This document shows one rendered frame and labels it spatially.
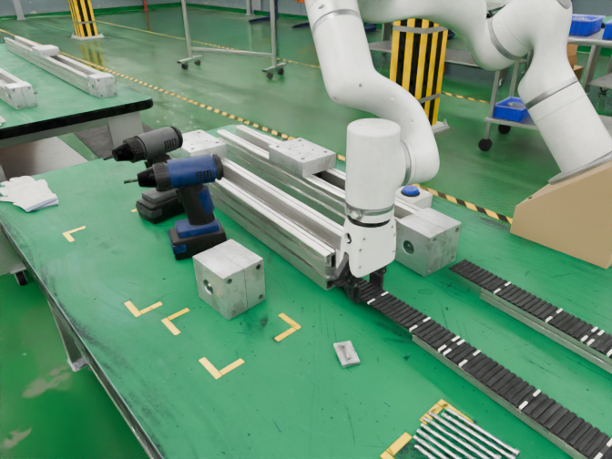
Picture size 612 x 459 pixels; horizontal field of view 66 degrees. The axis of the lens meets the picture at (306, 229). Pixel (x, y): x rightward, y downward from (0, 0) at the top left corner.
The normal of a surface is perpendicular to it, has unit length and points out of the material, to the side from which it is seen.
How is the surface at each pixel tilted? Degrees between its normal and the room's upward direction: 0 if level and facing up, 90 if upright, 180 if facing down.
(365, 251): 89
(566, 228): 90
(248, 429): 0
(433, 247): 90
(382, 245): 90
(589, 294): 0
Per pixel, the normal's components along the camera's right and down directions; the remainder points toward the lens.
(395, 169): 0.36, 0.43
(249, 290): 0.69, 0.36
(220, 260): -0.02, -0.87
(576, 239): -0.73, 0.35
